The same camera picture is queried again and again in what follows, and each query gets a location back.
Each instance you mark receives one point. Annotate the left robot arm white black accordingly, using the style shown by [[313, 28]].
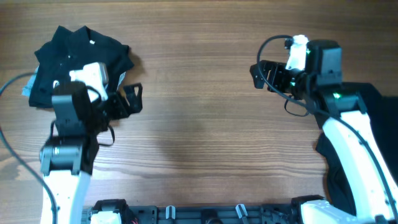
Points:
[[66, 159]]

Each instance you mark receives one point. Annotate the stack of folded black clothes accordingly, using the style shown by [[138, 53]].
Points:
[[72, 51]]

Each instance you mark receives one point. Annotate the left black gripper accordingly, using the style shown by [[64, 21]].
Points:
[[134, 101]]

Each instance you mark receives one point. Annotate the black t-shirt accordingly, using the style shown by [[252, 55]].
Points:
[[359, 143]]

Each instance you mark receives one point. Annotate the light grey folded garment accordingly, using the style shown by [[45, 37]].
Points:
[[28, 87]]

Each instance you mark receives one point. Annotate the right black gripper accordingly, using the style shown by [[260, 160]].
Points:
[[277, 76]]

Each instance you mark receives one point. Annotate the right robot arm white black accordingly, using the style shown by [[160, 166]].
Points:
[[313, 79]]

